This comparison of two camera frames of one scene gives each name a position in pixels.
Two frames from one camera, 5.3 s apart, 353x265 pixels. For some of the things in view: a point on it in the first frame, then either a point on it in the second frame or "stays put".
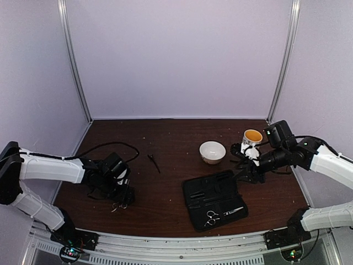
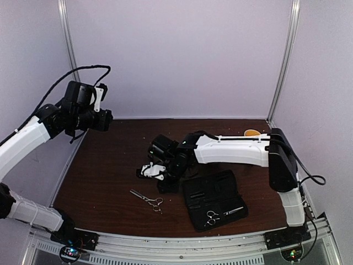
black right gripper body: [255, 173] → [174, 185]
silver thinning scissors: [115, 205] → [155, 202]
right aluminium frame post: [287, 65] stays put
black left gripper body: [123, 197] → [102, 125]
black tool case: [213, 199] stays put
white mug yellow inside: [252, 137] stays put
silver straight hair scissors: [210, 214] stays put
